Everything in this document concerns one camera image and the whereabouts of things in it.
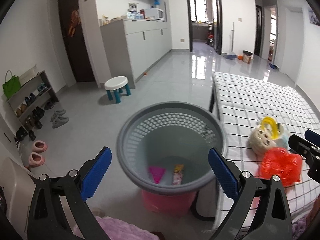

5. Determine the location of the red plastic bag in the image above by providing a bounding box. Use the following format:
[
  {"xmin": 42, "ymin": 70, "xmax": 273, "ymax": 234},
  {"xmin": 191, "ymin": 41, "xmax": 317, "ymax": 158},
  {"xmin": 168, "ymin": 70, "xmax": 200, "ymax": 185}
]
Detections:
[{"xmin": 259, "ymin": 147, "xmax": 303, "ymax": 187}]

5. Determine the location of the yellow tape ring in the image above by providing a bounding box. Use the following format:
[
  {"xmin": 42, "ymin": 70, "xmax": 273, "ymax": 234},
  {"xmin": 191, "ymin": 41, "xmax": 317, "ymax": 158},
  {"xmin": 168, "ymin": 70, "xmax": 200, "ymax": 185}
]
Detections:
[{"xmin": 260, "ymin": 115, "xmax": 279, "ymax": 141}]

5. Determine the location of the grey perforated trash basket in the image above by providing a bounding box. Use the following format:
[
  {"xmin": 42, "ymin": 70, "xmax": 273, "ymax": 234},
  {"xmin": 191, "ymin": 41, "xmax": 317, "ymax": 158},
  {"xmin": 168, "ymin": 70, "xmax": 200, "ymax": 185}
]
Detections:
[{"xmin": 117, "ymin": 102, "xmax": 228, "ymax": 196}]

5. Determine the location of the crumpled beige tissue wad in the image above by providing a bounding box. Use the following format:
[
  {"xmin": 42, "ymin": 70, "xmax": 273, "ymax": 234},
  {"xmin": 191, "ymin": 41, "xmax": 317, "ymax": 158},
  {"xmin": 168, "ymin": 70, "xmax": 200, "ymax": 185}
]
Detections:
[{"xmin": 248, "ymin": 127, "xmax": 276, "ymax": 156}]

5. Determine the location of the colourful snack wrapper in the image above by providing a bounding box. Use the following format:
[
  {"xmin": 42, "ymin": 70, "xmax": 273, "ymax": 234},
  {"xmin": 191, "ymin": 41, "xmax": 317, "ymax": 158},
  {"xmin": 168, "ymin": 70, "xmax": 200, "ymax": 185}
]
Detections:
[{"xmin": 172, "ymin": 164, "xmax": 184, "ymax": 185}]

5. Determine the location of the purple fluffy rug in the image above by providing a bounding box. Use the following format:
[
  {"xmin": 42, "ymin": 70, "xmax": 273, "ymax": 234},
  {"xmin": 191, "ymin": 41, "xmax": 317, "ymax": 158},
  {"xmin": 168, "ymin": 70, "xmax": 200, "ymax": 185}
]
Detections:
[{"xmin": 95, "ymin": 216, "xmax": 159, "ymax": 240}]

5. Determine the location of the pink slipper near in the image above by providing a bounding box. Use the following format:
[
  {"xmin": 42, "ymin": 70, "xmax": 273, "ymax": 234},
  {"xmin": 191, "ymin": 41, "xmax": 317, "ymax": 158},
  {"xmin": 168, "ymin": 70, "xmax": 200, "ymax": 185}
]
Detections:
[{"xmin": 28, "ymin": 152, "xmax": 45, "ymax": 167}]

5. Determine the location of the pink slipper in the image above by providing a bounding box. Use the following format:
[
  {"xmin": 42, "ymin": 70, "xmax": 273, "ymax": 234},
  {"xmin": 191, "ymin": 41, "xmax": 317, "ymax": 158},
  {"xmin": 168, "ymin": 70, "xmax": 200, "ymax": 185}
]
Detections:
[
  {"xmin": 28, "ymin": 152, "xmax": 45, "ymax": 167},
  {"xmin": 31, "ymin": 140, "xmax": 48, "ymax": 153}
]

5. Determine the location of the pink stool under basket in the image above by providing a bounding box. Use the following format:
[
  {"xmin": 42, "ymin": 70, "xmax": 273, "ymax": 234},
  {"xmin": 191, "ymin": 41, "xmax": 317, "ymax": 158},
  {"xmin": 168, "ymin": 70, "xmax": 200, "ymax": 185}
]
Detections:
[{"xmin": 142, "ymin": 190, "xmax": 196, "ymax": 217}]

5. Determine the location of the pink slipper far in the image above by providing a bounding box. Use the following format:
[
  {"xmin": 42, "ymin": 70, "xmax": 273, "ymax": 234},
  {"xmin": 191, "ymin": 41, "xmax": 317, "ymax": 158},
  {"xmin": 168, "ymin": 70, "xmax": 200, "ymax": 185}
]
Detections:
[{"xmin": 31, "ymin": 140, "xmax": 48, "ymax": 153}]

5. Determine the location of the grey sneaker far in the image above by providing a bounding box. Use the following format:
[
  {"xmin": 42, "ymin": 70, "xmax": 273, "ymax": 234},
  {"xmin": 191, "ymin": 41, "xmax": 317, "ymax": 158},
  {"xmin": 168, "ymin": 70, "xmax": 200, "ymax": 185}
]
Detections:
[{"xmin": 50, "ymin": 109, "xmax": 66, "ymax": 122}]

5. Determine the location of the small waste bin black liner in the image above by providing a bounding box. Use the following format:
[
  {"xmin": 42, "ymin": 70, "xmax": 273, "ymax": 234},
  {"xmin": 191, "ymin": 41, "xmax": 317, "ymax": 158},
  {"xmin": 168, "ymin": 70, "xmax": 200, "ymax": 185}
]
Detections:
[{"xmin": 242, "ymin": 50, "xmax": 253, "ymax": 64}]

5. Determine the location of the grey shoe rack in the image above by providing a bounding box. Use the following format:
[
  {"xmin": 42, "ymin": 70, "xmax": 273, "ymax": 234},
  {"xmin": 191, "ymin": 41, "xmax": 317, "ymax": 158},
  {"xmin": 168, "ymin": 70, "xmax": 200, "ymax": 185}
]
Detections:
[{"xmin": 7, "ymin": 71, "xmax": 59, "ymax": 131}]

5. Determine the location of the white teal stool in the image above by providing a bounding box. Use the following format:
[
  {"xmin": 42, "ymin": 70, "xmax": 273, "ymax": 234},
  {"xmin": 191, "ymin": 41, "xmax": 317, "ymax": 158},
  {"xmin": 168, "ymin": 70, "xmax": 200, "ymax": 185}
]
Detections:
[{"xmin": 104, "ymin": 76, "xmax": 131, "ymax": 103}]

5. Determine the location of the blue dustpan with broom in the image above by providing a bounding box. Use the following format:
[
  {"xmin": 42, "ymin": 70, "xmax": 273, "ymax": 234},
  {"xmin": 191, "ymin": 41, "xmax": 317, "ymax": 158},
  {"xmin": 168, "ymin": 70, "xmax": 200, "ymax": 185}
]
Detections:
[{"xmin": 223, "ymin": 23, "xmax": 237, "ymax": 60}]

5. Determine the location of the green handbag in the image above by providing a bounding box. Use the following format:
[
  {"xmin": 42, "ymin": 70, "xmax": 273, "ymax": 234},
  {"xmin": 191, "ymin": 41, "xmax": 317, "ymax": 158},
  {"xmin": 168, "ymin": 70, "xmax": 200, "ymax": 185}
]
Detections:
[{"xmin": 2, "ymin": 70, "xmax": 21, "ymax": 99}]

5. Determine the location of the red scooter in hallway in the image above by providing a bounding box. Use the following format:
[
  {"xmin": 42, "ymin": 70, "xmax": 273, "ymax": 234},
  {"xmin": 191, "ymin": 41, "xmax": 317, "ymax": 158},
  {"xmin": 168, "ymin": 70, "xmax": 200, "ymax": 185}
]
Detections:
[{"xmin": 206, "ymin": 22, "xmax": 214, "ymax": 47}]

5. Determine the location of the white grey sideboard cabinet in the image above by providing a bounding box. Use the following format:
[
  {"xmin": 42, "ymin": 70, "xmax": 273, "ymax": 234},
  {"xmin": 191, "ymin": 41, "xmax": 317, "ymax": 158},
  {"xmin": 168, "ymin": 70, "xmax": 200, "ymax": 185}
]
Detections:
[{"xmin": 100, "ymin": 19, "xmax": 172, "ymax": 88}]

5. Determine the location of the white microwave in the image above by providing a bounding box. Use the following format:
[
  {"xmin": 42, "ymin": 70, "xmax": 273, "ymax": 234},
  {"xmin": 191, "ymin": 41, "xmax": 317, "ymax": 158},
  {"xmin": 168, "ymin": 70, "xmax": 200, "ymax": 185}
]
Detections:
[{"xmin": 144, "ymin": 8, "xmax": 165, "ymax": 21}]

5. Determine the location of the dark brown entrance door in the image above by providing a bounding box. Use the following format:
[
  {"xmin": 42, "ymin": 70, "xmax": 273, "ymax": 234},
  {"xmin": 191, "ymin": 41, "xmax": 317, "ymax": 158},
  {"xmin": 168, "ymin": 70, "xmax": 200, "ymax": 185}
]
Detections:
[{"xmin": 57, "ymin": 0, "xmax": 95, "ymax": 82}]

